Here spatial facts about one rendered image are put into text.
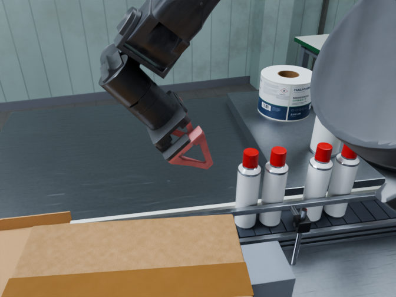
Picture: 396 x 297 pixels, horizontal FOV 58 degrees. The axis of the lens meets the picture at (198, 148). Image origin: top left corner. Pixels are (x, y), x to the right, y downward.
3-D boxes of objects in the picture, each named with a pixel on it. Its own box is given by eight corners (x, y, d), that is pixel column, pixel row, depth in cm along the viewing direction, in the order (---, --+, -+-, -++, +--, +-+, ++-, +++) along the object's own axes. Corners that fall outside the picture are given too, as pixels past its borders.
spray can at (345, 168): (338, 204, 93) (356, 135, 83) (348, 217, 89) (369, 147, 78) (319, 205, 93) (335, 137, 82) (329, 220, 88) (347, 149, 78)
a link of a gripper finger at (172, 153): (215, 137, 61) (180, 102, 56) (231, 159, 55) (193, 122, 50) (186, 164, 62) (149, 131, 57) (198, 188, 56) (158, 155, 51)
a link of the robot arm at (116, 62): (93, 85, 48) (124, 56, 47) (91, 69, 53) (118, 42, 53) (131, 118, 52) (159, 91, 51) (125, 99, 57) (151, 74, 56)
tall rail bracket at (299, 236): (290, 243, 88) (300, 191, 80) (302, 267, 82) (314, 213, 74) (277, 245, 88) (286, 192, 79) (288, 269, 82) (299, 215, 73)
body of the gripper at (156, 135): (177, 96, 61) (147, 66, 57) (194, 122, 52) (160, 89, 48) (149, 122, 62) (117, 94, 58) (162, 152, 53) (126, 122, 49)
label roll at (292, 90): (256, 98, 150) (259, 64, 142) (305, 99, 148) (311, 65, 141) (258, 120, 133) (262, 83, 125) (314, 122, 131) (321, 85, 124)
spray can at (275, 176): (275, 212, 91) (286, 142, 80) (283, 226, 86) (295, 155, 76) (256, 214, 90) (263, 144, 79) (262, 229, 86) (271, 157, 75)
